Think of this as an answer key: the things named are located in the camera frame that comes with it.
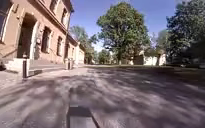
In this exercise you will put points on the dark bollard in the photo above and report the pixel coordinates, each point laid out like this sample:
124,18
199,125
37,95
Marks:
24,68

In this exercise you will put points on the big dark green tree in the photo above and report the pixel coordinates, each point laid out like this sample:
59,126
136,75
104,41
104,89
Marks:
190,30

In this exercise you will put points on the beige low building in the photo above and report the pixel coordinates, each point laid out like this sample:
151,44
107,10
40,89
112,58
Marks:
78,53

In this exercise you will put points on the pale stone steps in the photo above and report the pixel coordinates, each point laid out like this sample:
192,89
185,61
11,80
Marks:
46,66

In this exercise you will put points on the slender green tree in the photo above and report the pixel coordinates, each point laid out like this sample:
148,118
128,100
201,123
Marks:
81,40

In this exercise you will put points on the grey cobblestone street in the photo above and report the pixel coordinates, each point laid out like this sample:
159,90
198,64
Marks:
130,96

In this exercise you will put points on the big round green tree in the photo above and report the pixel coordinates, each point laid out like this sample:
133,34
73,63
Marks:
123,30

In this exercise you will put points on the short post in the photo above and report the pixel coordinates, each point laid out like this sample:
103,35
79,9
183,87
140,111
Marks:
70,64

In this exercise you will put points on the shaded grass area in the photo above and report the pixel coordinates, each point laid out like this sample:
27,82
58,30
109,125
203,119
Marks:
176,70

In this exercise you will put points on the white low building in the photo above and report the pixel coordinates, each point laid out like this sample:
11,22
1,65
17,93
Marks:
153,60

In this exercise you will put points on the tan brick building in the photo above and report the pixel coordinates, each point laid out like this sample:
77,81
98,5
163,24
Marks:
20,26

